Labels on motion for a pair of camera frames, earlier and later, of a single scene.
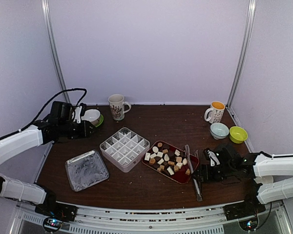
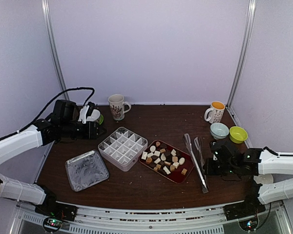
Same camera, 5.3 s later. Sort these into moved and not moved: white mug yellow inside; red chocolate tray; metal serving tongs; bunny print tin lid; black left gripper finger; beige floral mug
Moved: metal serving tongs; black left gripper finger
Not moved: red chocolate tray; beige floral mug; white mug yellow inside; bunny print tin lid
